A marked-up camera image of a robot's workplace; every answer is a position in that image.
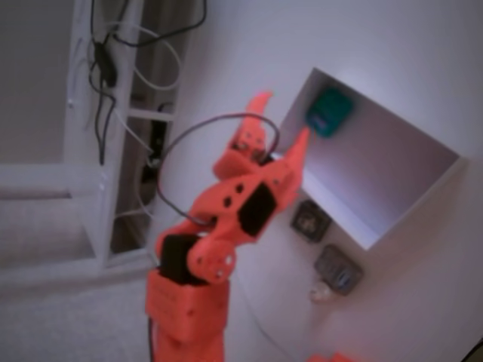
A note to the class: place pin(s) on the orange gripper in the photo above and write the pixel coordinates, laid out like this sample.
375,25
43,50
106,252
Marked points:
284,171

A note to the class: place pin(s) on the green cube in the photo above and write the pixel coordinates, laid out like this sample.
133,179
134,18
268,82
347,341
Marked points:
330,113

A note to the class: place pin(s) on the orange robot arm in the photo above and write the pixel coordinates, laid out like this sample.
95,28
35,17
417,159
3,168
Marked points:
188,301

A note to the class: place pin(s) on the white cardboard bin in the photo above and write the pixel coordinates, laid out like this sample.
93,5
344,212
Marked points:
377,169

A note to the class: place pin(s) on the black ink pad case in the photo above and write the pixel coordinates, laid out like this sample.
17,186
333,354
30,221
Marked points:
311,222

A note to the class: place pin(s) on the black plug block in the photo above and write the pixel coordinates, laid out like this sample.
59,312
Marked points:
156,139

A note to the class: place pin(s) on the grey ink pad case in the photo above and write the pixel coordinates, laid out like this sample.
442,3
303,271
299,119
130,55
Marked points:
337,269

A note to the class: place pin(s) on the small white bear figurine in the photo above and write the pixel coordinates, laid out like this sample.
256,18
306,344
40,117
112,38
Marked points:
321,293

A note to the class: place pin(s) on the white metal frame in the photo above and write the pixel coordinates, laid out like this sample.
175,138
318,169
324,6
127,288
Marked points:
81,113

